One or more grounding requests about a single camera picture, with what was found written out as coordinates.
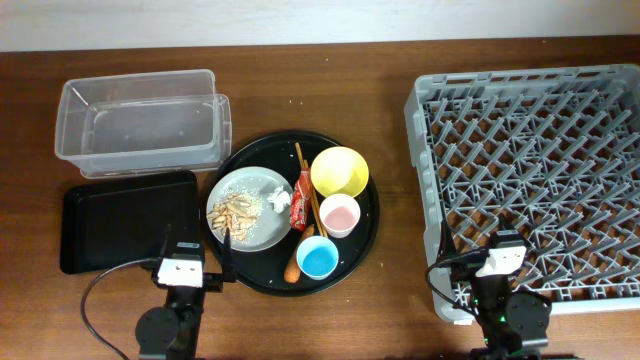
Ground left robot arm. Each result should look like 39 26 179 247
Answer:
135 232 236 359

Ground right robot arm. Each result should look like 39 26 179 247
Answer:
436 215 552 360

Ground food scraps pile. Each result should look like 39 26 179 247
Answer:
206 192 263 242

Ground yellow bowl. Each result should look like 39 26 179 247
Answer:
311 146 370 197

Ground pink cup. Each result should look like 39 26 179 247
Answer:
319 194 361 238

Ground red snack wrapper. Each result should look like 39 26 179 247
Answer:
290 170 312 231

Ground round black serving tray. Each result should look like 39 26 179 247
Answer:
214 130 380 297

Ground white tissue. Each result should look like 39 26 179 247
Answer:
267 186 291 214

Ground orange carrot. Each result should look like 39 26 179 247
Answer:
284 225 315 284

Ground clear plastic bin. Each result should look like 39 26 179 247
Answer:
54 69 232 179

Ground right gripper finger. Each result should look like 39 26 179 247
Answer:
497 214 518 235
439 220 458 261

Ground grey dishwasher rack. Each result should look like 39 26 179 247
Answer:
404 64 639 315

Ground black rectangular tray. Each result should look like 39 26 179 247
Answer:
59 171 200 274

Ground blue cup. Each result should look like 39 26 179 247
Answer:
296 236 339 281

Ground wooden chopstick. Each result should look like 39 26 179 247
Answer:
311 186 328 237
294 142 329 239

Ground grey plate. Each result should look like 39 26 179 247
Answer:
206 166 293 252

